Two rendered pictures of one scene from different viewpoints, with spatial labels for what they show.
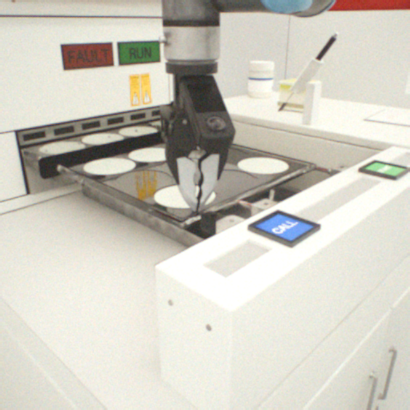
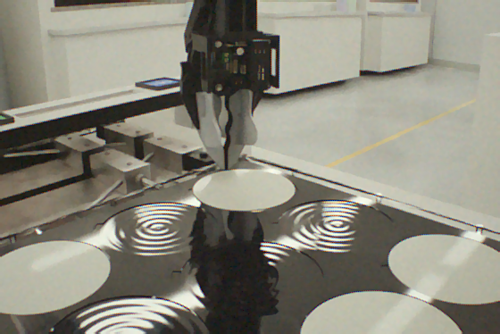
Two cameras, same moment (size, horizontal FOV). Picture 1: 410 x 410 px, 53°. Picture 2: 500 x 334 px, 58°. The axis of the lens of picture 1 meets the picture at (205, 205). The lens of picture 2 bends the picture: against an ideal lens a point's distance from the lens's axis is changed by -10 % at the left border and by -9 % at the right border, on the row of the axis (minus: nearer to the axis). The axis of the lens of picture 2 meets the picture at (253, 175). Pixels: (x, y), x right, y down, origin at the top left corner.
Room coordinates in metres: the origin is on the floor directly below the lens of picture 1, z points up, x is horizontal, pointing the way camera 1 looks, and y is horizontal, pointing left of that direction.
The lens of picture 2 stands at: (1.08, 0.03, 1.09)
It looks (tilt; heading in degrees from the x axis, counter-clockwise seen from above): 21 degrees down; 179
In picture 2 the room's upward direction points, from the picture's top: straight up
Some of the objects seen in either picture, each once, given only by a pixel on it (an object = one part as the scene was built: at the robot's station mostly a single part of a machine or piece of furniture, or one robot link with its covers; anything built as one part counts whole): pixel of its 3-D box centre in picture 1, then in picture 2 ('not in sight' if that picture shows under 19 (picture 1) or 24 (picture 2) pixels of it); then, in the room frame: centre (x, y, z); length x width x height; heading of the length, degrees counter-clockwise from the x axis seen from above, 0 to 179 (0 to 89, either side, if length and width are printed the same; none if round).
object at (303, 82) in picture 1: (306, 90); not in sight; (0.88, -0.21, 1.03); 0.06 x 0.04 x 0.13; 46
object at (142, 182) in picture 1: (186, 166); (251, 278); (0.78, 0.04, 0.90); 0.34 x 0.34 x 0.01; 46
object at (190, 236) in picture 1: (161, 223); not in sight; (0.66, 0.08, 0.84); 0.50 x 0.02 x 0.03; 46
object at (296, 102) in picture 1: (298, 94); not in sight; (1.03, -0.23, 1.00); 0.07 x 0.07 x 0.07; 50
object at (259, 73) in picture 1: (260, 79); not in sight; (1.22, -0.16, 1.01); 0.07 x 0.07 x 0.10
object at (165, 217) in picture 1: (110, 191); (376, 201); (0.65, 0.16, 0.90); 0.37 x 0.01 x 0.01; 46
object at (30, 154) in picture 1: (118, 149); not in sight; (0.92, 0.20, 0.89); 0.44 x 0.02 x 0.10; 136
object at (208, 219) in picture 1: (214, 220); (204, 162); (0.54, -0.01, 0.90); 0.04 x 0.02 x 0.03; 46
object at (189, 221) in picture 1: (259, 190); (113, 205); (0.66, -0.09, 0.90); 0.38 x 0.01 x 0.01; 136
